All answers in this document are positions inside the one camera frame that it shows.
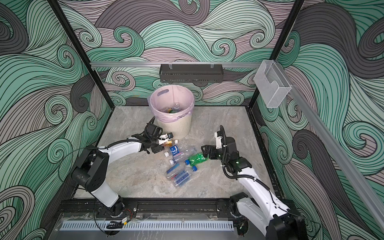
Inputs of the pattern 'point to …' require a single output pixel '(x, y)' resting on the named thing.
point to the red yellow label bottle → (167, 143)
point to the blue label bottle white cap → (176, 149)
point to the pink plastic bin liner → (172, 103)
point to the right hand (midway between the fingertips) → (209, 147)
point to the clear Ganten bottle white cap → (183, 155)
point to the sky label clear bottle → (181, 178)
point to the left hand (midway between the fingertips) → (159, 139)
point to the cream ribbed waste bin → (180, 129)
